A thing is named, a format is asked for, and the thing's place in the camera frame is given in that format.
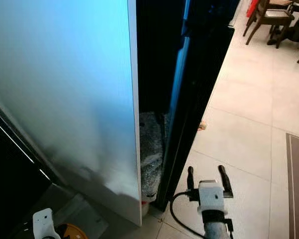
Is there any black glossy cabinet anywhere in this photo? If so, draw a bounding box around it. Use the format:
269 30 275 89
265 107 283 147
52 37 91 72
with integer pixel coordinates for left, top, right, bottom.
0 95 55 239

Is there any fridge door with shelf bins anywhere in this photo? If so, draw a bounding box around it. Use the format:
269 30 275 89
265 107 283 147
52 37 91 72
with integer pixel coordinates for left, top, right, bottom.
137 0 241 212

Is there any pale glass fridge door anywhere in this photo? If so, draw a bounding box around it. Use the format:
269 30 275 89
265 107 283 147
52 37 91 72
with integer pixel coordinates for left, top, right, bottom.
0 0 143 226

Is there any orange lidded plastic bowl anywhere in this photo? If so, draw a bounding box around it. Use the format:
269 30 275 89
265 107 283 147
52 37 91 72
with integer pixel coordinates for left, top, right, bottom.
57 223 88 239

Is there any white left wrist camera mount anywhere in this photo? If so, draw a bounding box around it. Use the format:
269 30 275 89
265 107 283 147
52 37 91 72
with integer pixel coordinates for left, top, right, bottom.
32 208 60 239

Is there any clear bubble wrap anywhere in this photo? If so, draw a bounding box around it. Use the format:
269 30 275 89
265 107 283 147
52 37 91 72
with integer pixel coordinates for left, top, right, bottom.
140 111 170 202

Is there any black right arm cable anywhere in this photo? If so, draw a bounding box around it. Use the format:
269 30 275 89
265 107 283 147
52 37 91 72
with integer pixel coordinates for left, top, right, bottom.
169 192 205 239

